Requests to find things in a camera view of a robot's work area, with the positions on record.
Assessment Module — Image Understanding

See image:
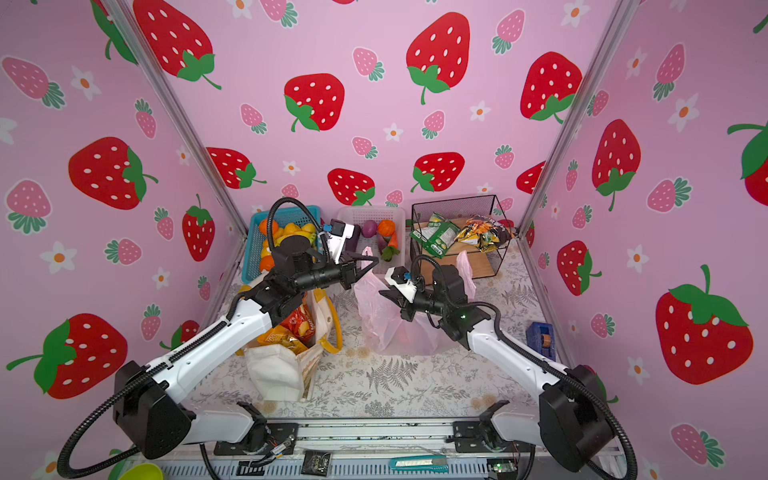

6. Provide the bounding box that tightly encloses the yellow toy lemon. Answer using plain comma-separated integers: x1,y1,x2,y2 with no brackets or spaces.
282,223,316,238

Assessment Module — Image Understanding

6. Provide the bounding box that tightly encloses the orange toy tangerine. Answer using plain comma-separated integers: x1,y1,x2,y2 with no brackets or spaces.
259,219,281,237

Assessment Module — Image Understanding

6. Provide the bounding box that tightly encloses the black wire mesh basket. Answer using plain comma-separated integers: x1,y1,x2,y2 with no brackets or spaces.
409,194,517,279

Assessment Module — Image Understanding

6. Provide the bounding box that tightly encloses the white plastic vegetable basket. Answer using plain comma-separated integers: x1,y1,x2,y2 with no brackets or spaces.
335,206,407,278

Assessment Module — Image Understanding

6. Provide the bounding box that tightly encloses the white canvas tote bag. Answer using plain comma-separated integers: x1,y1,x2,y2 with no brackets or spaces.
242,289,343,402

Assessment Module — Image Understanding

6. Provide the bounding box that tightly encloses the colourful snack packet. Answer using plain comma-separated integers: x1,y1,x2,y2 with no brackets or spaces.
456,215,513,252

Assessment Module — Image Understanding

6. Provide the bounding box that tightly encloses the yellow snack packet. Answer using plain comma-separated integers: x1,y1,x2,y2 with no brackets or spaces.
256,326,308,355

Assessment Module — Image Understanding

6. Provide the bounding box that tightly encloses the teal plastic fruit basket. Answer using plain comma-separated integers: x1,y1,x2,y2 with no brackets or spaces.
241,205,320,284

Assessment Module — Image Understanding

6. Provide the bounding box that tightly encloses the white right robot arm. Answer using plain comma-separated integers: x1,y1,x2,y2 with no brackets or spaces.
380,265,639,479

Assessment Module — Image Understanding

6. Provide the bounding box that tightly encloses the pink plastic grocery bag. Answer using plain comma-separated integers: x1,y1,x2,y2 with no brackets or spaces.
354,254,488,356

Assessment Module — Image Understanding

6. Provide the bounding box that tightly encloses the red snack packet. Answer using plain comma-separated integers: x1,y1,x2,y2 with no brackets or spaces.
281,305,316,346

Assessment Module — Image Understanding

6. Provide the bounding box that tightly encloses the green snack packet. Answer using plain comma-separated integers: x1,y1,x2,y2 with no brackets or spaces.
410,213,461,258

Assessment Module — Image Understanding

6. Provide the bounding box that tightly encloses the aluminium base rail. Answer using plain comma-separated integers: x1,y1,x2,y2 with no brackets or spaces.
122,416,631,480

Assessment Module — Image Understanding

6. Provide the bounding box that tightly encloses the orange toy pumpkin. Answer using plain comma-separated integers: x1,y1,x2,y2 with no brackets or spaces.
377,220,396,238

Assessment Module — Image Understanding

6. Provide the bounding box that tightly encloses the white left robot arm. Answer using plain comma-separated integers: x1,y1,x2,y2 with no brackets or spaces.
57,238,379,479

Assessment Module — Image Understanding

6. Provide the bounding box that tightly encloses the blue object at right edge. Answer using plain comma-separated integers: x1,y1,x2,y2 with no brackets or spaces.
525,322,557,361

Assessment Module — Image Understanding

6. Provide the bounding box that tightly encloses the green bowl at front edge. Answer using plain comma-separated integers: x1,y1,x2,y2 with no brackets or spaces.
118,462,165,480

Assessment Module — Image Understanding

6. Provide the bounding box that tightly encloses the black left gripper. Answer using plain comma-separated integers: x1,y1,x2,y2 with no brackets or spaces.
291,252,376,299

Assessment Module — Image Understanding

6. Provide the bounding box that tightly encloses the large orange toy fruit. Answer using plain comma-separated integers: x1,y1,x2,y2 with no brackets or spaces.
259,255,275,272

